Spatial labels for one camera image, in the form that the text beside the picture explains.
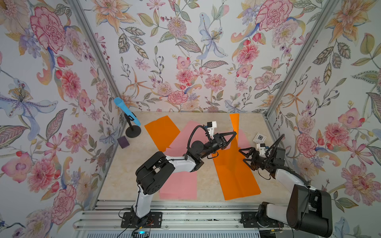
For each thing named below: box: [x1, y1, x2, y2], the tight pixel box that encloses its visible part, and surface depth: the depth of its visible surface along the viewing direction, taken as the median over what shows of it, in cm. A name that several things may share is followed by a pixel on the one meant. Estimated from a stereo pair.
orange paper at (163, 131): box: [144, 115, 181, 153], surface depth 113 cm
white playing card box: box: [253, 132, 267, 144], surface depth 106 cm
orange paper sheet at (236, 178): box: [211, 125, 262, 201], surface depth 87 cm
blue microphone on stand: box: [114, 96, 142, 138], surface depth 99 cm
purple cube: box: [117, 135, 130, 149], surface depth 103 cm
